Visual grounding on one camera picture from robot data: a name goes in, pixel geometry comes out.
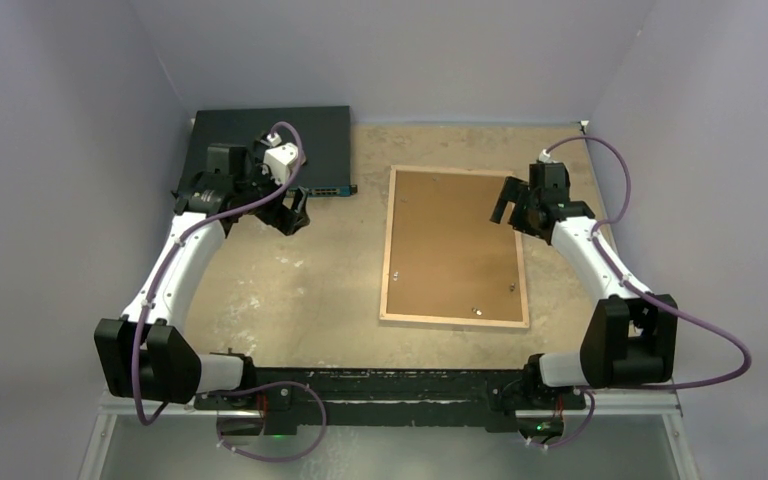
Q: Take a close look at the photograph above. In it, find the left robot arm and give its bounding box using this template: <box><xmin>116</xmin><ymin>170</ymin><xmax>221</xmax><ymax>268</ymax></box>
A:
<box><xmin>94</xmin><ymin>134</ymin><xmax>309</xmax><ymax>409</ymax></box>

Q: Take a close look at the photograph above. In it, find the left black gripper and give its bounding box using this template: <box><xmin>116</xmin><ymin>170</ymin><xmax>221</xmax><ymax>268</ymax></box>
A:
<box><xmin>235</xmin><ymin>158</ymin><xmax>308</xmax><ymax>235</ymax></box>

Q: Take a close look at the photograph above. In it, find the brown backing board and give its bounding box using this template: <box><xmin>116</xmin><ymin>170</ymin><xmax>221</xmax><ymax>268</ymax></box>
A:
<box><xmin>385</xmin><ymin>170</ymin><xmax>526</xmax><ymax>323</ymax></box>

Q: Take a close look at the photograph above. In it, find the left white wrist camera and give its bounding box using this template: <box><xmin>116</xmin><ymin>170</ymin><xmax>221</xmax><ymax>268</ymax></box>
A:
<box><xmin>261</xmin><ymin>133</ymin><xmax>306</xmax><ymax>186</ymax></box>

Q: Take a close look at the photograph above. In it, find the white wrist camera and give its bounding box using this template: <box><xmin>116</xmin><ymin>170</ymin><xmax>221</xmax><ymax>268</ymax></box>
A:
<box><xmin>261</xmin><ymin>133</ymin><xmax>306</xmax><ymax>186</ymax></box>
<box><xmin>537</xmin><ymin>150</ymin><xmax>555</xmax><ymax>163</ymax></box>

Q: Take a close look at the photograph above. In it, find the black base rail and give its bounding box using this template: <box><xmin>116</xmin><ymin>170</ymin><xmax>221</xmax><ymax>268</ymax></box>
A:
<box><xmin>194</xmin><ymin>367</ymin><xmax>586</xmax><ymax>435</ymax></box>

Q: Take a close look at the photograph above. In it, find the aluminium extrusion rail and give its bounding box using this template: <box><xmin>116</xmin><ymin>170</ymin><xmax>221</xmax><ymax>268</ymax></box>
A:
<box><xmin>97</xmin><ymin>369</ymin><xmax>683</xmax><ymax>417</ymax></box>

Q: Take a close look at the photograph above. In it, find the wooden picture frame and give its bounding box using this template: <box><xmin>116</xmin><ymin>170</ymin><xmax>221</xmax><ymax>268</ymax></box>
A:
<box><xmin>378</xmin><ymin>165</ymin><xmax>531</xmax><ymax>330</ymax></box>

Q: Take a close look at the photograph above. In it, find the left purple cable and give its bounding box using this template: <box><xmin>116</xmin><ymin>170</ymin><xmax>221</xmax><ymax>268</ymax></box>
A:
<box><xmin>130</xmin><ymin>120</ymin><xmax>330</xmax><ymax>465</ymax></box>

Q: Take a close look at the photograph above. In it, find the dark network switch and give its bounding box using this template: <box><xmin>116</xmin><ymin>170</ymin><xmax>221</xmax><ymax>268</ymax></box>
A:
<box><xmin>178</xmin><ymin>106</ymin><xmax>358</xmax><ymax>197</ymax></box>

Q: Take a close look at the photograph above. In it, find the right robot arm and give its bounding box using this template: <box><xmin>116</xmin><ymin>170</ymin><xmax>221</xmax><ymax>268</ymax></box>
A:
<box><xmin>490</xmin><ymin>162</ymin><xmax>677</xmax><ymax>407</ymax></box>

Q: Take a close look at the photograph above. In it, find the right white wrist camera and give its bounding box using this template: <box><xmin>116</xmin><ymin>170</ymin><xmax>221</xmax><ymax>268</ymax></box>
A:
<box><xmin>537</xmin><ymin>150</ymin><xmax>555</xmax><ymax>163</ymax></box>

